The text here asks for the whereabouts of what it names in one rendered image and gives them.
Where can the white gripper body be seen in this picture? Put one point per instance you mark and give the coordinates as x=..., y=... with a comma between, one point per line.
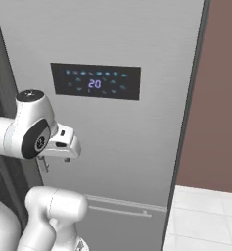
x=68, y=151

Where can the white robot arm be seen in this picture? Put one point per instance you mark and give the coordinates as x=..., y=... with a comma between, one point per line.
x=29, y=114

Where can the stainless steel fridge door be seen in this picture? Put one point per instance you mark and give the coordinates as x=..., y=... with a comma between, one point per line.
x=127, y=147

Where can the stainless steel fridge drawer front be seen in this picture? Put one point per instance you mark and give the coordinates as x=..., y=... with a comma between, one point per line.
x=120, y=232

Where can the dark grey fridge casing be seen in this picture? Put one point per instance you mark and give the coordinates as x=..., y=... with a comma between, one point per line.
x=1, y=72

